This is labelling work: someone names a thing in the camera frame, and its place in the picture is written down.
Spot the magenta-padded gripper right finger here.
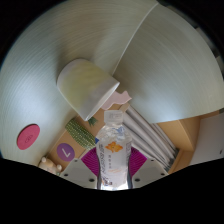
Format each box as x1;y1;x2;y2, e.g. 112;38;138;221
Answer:
129;146;170;190

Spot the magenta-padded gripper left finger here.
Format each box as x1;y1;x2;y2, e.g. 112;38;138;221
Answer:
59;146;101;190

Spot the clear plastic water bottle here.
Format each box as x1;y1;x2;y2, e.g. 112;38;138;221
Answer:
94;109;133;191

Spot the grey pleated curtain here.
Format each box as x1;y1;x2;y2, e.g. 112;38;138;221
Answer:
121;104;180;174

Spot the round purple number sign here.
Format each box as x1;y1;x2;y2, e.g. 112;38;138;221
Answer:
56;142;76;163

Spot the tall green cactus decoration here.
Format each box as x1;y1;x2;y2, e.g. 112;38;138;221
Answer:
64;117;98;150

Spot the small potted green plant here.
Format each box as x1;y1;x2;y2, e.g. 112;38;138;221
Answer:
87;116;99;127

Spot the flat round red coaster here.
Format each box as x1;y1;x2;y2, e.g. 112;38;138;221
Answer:
16;123;41;151

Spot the pink horse figurine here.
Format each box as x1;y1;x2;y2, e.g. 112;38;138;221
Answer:
100;90;133;111

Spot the white paper cup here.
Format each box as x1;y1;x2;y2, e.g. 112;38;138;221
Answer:
56;58;121;122

